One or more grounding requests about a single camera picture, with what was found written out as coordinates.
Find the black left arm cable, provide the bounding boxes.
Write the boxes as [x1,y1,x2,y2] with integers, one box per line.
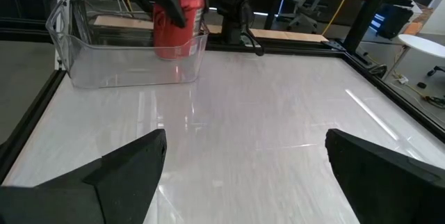
[242,29,266,57]

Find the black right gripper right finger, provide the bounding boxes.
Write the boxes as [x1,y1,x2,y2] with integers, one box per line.
[325,129,445,224]

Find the grey office chair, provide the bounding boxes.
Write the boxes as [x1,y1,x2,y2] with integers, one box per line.
[286,0,326,33]

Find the black aluminium table frame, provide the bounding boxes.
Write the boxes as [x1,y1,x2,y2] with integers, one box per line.
[0,25,445,183]

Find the clear plastic bin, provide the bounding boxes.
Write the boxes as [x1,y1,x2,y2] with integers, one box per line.
[44,0,210,90]

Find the black arched bracket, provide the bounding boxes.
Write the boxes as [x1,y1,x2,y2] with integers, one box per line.
[367,63,389,79]

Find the yellow cable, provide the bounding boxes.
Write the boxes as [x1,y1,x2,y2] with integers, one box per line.
[321,0,364,37]

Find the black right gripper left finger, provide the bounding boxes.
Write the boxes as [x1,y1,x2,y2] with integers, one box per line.
[0,129,168,224]

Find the black chair base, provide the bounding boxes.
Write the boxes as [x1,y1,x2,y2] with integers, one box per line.
[426,64,445,78]

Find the black computer tower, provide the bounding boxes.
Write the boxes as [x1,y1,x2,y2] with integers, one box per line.
[377,3,414,40]

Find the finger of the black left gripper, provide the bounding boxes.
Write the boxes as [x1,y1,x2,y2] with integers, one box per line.
[163,0,188,29]

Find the black slanted pole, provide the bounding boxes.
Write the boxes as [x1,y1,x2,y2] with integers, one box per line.
[321,0,394,57]

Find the red Coca-Cola Zero can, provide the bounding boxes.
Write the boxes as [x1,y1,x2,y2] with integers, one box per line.
[152,0,207,61]

